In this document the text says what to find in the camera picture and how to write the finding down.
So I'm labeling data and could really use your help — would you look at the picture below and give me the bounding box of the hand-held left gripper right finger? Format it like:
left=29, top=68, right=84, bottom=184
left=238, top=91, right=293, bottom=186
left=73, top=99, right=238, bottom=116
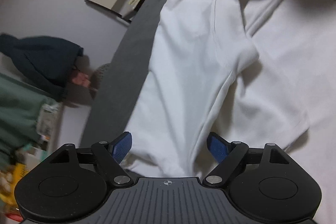
left=203, top=132, right=289, bottom=187

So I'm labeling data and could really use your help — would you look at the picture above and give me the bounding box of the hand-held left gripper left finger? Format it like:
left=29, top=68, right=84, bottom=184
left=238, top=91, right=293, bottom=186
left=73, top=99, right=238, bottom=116
left=50, top=132, right=134, bottom=186

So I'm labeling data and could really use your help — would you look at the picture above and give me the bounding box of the white turtleneck shirt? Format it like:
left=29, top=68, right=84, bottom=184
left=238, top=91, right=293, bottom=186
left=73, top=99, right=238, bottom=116
left=121, top=0, right=336, bottom=224

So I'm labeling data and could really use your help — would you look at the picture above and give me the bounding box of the grey studded balance cushion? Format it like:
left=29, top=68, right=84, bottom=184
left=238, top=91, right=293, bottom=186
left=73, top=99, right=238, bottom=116
left=91, top=63, right=113, bottom=90

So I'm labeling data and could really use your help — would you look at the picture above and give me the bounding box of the pink hanging cloth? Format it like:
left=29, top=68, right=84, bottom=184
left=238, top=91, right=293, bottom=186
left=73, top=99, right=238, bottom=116
left=71, top=67, right=96, bottom=98

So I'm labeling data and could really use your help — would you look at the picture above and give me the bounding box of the clear plastic storage box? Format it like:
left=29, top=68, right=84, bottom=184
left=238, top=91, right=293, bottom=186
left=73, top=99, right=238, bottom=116
left=37, top=103, right=62, bottom=135

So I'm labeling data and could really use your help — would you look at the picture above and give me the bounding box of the white and teal tissue box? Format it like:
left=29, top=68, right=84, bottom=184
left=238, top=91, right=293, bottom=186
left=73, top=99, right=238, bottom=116
left=21, top=144, right=49, bottom=164

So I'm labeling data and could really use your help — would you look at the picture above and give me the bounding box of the green curtain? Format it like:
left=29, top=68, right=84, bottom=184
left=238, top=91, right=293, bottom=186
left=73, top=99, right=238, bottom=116
left=0, top=73, right=57, bottom=161

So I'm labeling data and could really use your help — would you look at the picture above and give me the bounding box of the yellow cardboard box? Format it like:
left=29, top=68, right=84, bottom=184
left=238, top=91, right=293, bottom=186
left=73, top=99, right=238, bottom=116
left=0, top=162, right=29, bottom=206

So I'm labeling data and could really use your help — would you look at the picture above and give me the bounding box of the dark teal jacket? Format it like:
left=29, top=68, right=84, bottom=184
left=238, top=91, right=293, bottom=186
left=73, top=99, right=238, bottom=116
left=0, top=33, right=84, bottom=102

